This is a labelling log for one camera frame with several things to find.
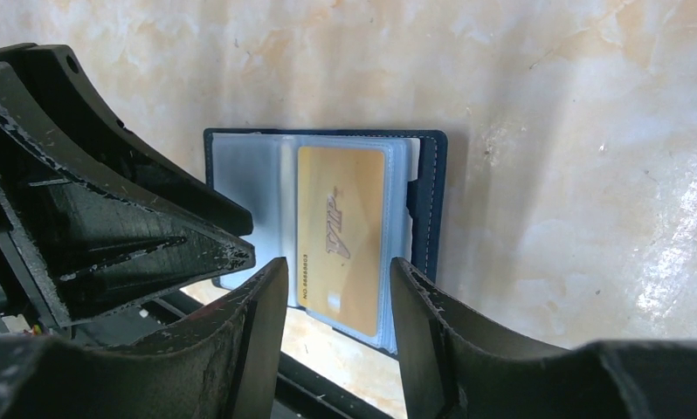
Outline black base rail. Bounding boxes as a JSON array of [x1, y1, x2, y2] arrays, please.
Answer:
[[0, 289, 396, 419]]

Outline gold VIP card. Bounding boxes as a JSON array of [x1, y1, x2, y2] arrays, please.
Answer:
[[296, 147, 385, 336]]

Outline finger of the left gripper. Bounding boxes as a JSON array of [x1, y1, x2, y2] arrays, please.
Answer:
[[0, 43, 253, 237], [0, 62, 255, 328]]

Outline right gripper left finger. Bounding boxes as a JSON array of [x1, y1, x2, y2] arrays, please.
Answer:
[[0, 257, 290, 419]]

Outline navy blue card holder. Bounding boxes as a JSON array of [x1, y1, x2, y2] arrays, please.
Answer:
[[204, 127, 448, 355]]

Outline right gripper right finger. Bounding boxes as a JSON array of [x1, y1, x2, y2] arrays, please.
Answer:
[[390, 258, 697, 418]]

